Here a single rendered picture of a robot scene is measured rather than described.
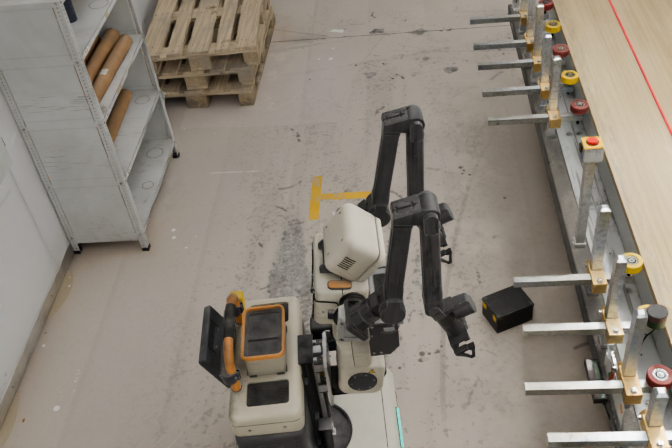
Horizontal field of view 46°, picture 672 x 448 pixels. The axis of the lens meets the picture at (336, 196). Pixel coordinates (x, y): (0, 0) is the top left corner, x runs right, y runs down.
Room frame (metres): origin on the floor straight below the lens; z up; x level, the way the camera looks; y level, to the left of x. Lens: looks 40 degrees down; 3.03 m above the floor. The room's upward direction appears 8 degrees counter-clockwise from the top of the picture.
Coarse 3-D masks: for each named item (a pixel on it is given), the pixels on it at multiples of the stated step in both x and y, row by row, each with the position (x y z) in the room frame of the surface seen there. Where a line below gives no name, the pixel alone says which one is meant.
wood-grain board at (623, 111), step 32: (576, 0) 3.90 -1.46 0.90; (640, 0) 3.80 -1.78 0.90; (576, 32) 3.56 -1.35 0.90; (608, 32) 3.52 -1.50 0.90; (640, 32) 3.47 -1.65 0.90; (576, 64) 3.26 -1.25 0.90; (608, 64) 3.22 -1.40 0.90; (608, 96) 2.96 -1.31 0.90; (640, 96) 2.93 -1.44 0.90; (608, 128) 2.72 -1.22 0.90; (640, 128) 2.69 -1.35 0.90; (608, 160) 2.51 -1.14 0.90; (640, 160) 2.48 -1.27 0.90; (640, 192) 2.29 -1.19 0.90; (640, 224) 2.11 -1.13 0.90
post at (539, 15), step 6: (540, 6) 3.46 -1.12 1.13; (540, 12) 3.46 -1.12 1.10; (540, 18) 3.46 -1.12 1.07; (540, 24) 3.46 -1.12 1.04; (534, 30) 3.49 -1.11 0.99; (540, 30) 3.46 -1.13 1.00; (534, 36) 3.48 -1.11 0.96; (540, 36) 3.46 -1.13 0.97; (534, 42) 3.47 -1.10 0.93; (540, 42) 3.46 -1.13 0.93; (534, 48) 3.46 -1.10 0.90; (540, 48) 3.46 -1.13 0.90; (534, 54) 3.46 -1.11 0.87; (540, 54) 3.46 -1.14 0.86; (534, 72) 3.46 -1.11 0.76; (534, 78) 3.46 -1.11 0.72
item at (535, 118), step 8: (568, 112) 2.94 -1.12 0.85; (488, 120) 2.97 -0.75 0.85; (496, 120) 2.96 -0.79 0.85; (504, 120) 2.96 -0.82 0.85; (512, 120) 2.95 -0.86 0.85; (520, 120) 2.95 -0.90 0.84; (528, 120) 2.94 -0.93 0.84; (536, 120) 2.94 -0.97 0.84; (544, 120) 2.93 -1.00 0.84; (568, 120) 2.92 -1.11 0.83; (576, 120) 2.91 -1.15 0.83
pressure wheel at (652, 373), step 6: (654, 366) 1.47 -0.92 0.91; (660, 366) 1.47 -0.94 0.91; (648, 372) 1.46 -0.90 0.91; (654, 372) 1.45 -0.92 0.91; (660, 372) 1.45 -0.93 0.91; (666, 372) 1.45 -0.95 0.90; (648, 378) 1.44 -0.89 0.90; (654, 378) 1.43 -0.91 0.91; (660, 378) 1.43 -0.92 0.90; (666, 378) 1.43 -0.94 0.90; (648, 384) 1.43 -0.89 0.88; (654, 384) 1.42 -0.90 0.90; (660, 384) 1.41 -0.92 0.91; (666, 384) 1.40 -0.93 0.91
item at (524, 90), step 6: (564, 84) 3.18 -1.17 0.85; (486, 90) 3.23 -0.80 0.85; (492, 90) 3.22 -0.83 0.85; (498, 90) 3.21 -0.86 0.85; (504, 90) 3.20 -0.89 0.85; (510, 90) 3.20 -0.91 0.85; (516, 90) 3.19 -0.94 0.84; (522, 90) 3.19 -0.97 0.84; (528, 90) 3.18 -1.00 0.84; (534, 90) 3.18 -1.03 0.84; (540, 90) 3.18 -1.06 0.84; (564, 90) 3.16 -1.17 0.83; (570, 90) 3.16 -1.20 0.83; (486, 96) 3.21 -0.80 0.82; (492, 96) 3.21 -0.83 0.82
